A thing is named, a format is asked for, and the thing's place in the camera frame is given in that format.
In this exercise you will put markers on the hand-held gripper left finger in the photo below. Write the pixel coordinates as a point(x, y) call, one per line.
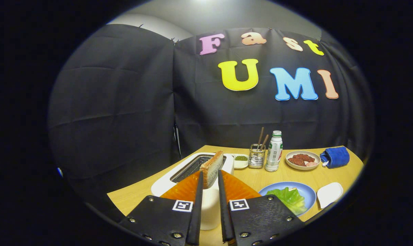
point(158, 218)

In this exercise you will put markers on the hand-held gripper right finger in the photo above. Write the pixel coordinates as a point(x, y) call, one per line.
point(261, 218)

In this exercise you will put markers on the green lettuce leaf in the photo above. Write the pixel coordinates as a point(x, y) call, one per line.
point(288, 200)

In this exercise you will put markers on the toasted brown bread slice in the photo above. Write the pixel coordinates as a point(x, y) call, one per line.
point(211, 171)

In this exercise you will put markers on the cream white toaster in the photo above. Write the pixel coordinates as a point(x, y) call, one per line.
point(209, 212)

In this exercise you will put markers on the blue round plate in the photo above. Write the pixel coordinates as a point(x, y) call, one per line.
point(308, 194)

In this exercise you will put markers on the white divided condiment dish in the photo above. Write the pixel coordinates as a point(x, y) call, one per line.
point(241, 163)

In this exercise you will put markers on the beige round plate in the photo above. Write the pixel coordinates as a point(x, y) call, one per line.
point(302, 168)

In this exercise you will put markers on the white drink bottle green cap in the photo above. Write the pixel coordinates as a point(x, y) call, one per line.
point(274, 153)

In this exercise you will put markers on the brown meat piece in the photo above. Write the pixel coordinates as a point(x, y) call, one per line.
point(297, 161)
point(305, 157)

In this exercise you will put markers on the white square dish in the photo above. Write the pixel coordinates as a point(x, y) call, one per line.
point(329, 194)

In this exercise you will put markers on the small pink ham slice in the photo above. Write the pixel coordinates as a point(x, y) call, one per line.
point(311, 164)

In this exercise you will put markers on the brown chopstick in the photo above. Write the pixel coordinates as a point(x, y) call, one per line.
point(264, 140)
point(260, 136)

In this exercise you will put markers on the blue folded towel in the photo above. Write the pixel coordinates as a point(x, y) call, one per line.
point(336, 157)

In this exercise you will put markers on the black backdrop cloth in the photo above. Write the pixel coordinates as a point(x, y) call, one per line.
point(117, 102)

